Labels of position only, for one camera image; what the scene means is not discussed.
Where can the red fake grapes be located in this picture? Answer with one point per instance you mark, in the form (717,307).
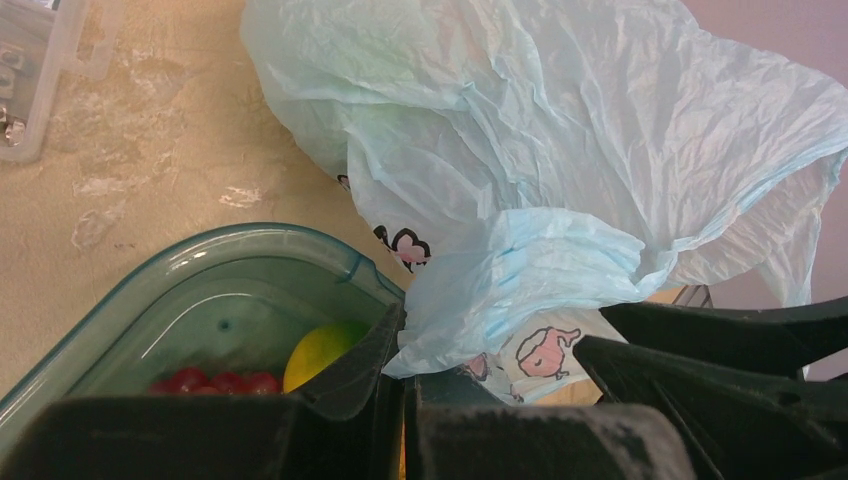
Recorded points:
(192,380)

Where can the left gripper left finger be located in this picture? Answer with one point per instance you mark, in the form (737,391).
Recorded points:
(345,423)

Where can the clear plastic screw box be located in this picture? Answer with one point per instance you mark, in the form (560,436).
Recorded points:
(39,41)

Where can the teal plastic tub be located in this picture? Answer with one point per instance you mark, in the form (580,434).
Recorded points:
(235,298)

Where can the green yellow fake mango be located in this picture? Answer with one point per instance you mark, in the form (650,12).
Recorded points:
(318,349)

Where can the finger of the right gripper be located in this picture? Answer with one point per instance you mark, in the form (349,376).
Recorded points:
(777,342)
(735,424)

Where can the light blue plastic bag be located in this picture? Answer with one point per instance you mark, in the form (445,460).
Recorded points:
(531,162)

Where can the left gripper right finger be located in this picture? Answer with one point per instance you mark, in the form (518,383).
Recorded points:
(455,429)

